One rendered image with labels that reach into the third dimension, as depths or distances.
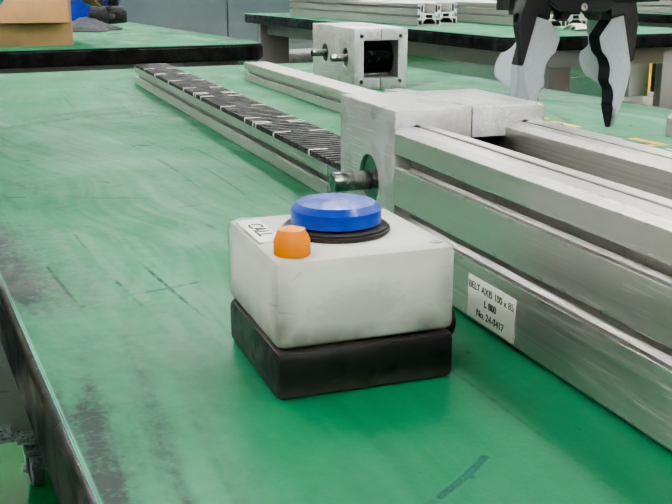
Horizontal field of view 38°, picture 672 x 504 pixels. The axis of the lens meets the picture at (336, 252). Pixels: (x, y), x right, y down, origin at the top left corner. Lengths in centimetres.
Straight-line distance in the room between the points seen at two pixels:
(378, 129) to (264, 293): 21
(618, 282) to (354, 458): 12
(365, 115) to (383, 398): 25
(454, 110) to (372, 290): 20
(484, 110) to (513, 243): 15
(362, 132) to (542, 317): 22
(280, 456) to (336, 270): 8
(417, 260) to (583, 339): 8
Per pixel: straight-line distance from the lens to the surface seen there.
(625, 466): 37
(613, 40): 85
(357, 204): 42
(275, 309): 39
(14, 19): 270
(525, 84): 81
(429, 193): 53
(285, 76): 151
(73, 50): 263
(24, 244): 67
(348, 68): 158
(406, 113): 57
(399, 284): 41
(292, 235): 39
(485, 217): 47
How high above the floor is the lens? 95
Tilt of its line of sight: 16 degrees down
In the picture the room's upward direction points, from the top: straight up
